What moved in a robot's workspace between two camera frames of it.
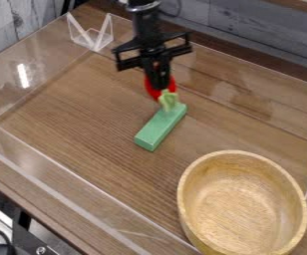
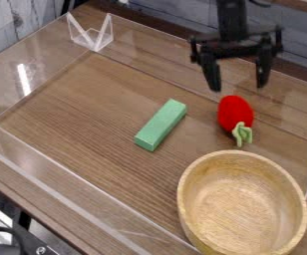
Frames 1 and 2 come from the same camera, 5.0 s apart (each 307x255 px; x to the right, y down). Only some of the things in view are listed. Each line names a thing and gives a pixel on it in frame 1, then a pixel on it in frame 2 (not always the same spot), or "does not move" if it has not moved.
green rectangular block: (159, 127) does not move
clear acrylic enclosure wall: (158, 143) does not move
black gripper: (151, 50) -> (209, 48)
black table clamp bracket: (25, 242) does not move
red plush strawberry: (163, 95) -> (234, 114)
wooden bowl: (241, 206) does not move
